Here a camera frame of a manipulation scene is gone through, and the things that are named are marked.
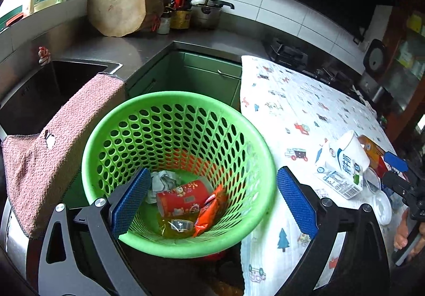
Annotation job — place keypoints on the white printed tablecloth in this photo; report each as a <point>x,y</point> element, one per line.
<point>298,107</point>

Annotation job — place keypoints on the pink knitted towel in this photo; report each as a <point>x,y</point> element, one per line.
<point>63,150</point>

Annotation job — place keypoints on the clear plastic cup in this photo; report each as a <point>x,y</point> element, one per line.
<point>372,180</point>

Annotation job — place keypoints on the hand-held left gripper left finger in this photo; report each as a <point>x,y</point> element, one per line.
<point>132,199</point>

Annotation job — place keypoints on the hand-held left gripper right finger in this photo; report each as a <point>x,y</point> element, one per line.
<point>295,203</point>

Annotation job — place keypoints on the small white jar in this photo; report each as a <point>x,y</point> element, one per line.
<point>163,25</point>

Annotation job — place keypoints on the red printed paper cup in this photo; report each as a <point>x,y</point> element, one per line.
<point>181,198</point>

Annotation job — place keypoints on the wooden glass-door cabinet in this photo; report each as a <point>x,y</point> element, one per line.
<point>408,60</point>

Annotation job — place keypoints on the black box appliance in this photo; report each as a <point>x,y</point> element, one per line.
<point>370,85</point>

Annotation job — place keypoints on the orange snack wrapper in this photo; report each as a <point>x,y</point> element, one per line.
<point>209,213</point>

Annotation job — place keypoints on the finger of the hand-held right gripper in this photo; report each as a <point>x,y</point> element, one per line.
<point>395,181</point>
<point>395,161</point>

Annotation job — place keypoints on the person's right hand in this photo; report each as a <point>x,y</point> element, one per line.
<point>401,236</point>

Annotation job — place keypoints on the yellow clear plastic wrapper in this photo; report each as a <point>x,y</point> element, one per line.
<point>176,226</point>

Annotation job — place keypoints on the green plastic perforated basket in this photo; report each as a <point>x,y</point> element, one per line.
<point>186,247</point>

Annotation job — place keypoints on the red white scrubber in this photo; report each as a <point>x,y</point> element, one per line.
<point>44,55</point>

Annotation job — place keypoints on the white blue milk carton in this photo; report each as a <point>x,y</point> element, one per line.
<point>338,176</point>

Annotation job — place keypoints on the black gas stove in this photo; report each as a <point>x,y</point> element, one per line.
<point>289,53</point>

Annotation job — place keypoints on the white plastic lid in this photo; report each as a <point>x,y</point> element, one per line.
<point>383,208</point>

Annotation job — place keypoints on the crumpled white paper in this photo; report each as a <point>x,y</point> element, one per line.
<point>164,181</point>

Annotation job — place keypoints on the plastic bottle gold red label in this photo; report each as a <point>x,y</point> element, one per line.
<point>373,150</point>

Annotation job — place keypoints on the black rice cooker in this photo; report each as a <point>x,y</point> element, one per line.
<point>374,57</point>

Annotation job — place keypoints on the steel kitchen sink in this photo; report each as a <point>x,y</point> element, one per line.
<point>40,93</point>

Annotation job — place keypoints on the round wooden chopping block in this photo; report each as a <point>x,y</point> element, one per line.
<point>116,5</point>

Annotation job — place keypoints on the green corner cabinet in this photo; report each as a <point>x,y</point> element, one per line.
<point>196,73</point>

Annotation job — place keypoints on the dark sauce bottle red cap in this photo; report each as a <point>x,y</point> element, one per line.
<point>182,0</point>

